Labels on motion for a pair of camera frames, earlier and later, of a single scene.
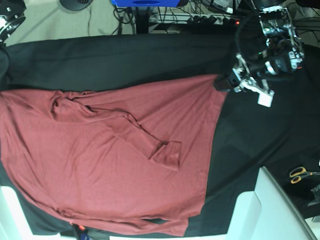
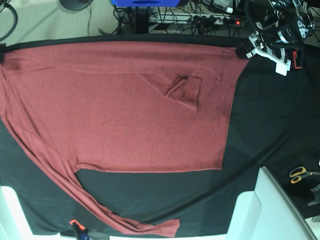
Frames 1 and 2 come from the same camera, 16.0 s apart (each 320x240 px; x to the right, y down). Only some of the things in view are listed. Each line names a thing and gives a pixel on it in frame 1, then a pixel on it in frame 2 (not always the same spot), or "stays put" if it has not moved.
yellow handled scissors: x=297 y=173 stays put
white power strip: x=211 y=19 stays put
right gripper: x=241 y=77 -> x=267 y=40
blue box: x=145 y=3 stays put
